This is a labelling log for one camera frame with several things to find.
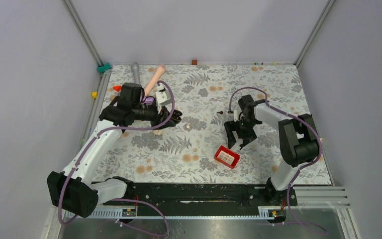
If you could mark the teal plastic piece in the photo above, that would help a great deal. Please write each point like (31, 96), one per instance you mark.
(103, 68)

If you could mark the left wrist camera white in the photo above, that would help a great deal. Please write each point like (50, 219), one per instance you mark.
(163, 97)

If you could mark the red plastic tray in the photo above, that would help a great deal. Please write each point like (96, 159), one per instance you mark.
(227, 157)

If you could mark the beige toy microphone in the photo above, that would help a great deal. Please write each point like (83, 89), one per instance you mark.
(160, 70)

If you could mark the floral patterned table mat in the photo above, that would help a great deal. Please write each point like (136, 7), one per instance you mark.
(182, 155)

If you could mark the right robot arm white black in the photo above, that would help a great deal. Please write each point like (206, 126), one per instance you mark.
(299, 141)

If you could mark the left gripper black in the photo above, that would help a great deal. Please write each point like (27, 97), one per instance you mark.
(163, 116)

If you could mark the grey toy microphone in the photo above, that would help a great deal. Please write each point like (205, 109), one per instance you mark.
(136, 72)

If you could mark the red triangular block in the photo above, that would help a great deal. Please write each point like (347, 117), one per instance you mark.
(117, 88)

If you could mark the black glossy earbud charging case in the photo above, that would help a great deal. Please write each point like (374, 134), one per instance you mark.
(174, 120)

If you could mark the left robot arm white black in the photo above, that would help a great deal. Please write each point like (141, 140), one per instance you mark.
(72, 189)

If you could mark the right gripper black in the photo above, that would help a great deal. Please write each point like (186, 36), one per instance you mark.
(231, 126)

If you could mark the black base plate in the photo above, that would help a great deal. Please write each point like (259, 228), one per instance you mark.
(188, 199)

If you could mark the purple glitter toy microphone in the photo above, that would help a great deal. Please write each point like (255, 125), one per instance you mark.
(148, 100)

